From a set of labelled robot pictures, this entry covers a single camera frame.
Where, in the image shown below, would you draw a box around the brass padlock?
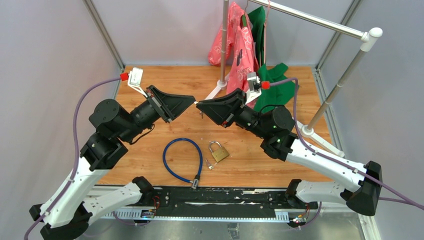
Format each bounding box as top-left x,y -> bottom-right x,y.
208,141 -> 230,163

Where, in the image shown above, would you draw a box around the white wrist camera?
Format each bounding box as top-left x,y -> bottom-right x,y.
245,72 -> 262,105
127,67 -> 148,98

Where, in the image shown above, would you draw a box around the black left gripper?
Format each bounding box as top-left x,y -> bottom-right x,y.
121,84 -> 197,142

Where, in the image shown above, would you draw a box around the metal clothes rack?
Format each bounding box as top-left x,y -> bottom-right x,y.
205,0 -> 383,158

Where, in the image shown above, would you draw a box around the green garment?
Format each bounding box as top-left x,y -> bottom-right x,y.
242,5 -> 300,115

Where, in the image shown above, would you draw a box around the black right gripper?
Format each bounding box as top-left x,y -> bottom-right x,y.
196,89 -> 270,141

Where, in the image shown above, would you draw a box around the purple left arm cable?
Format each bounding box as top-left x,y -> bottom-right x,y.
23,73 -> 130,240

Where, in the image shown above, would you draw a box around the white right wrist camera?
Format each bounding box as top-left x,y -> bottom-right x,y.
245,72 -> 262,105

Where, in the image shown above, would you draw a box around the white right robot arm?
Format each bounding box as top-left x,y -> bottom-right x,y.
195,88 -> 382,216

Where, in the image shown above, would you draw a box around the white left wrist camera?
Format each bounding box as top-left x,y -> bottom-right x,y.
127,67 -> 148,98

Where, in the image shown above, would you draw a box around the silver padlock keys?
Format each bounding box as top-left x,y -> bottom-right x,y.
194,101 -> 204,119

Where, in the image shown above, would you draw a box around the small silver cable-lock keys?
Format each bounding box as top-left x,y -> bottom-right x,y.
205,159 -> 214,170

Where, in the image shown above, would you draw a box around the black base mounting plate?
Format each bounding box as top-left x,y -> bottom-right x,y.
133,186 -> 319,219

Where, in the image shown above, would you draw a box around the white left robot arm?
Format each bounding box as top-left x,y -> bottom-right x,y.
29,85 -> 195,240

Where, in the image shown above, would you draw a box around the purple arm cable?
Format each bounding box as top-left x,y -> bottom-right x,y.
23,73 -> 130,240
261,77 -> 424,212

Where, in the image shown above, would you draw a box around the pink clothes hanger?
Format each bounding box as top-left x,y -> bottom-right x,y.
244,0 -> 271,70

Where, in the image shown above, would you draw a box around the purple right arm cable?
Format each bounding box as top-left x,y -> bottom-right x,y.
261,77 -> 424,212

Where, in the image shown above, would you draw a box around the blue cable lock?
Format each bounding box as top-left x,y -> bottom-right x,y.
161,137 -> 204,190

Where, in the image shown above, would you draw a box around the pink patterned garment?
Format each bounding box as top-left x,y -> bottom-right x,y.
224,2 -> 259,94

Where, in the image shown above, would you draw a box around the aluminium frame rail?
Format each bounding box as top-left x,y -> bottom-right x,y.
82,0 -> 125,71

